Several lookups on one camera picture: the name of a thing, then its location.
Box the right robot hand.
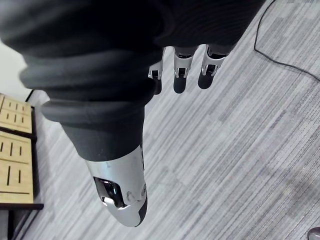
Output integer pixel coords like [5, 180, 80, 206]
[0, 0, 266, 228]

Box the wooden slotted shelf unit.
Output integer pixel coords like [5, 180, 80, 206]
[0, 92, 45, 240]

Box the dark robot foot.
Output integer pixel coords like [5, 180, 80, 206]
[307, 220, 320, 240]

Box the black cable on floor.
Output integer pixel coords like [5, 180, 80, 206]
[253, 0, 320, 81]

